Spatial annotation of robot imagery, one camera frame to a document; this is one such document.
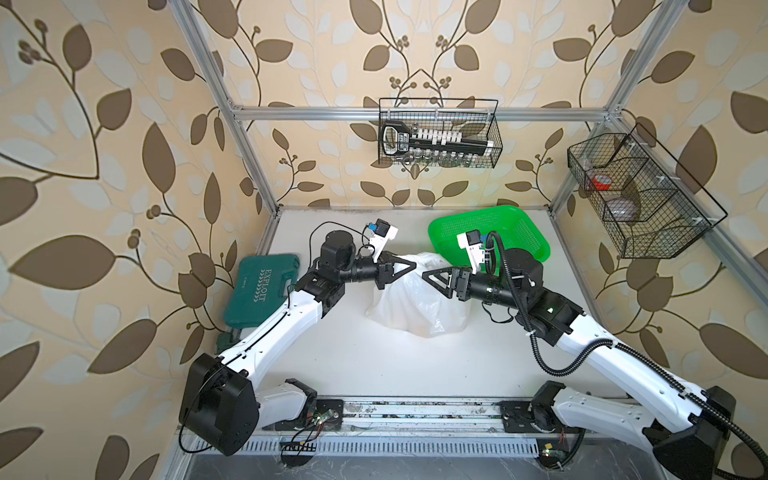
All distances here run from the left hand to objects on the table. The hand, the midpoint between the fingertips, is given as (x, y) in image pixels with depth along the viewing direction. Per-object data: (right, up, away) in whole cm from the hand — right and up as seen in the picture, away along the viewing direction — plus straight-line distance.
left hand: (409, 262), depth 69 cm
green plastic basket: (+41, +10, +41) cm, 59 cm away
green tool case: (-46, -9, +25) cm, 53 cm away
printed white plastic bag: (+1, -11, +4) cm, 12 cm away
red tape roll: (+53, +21, +12) cm, 59 cm away
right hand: (+4, -3, -3) cm, 6 cm away
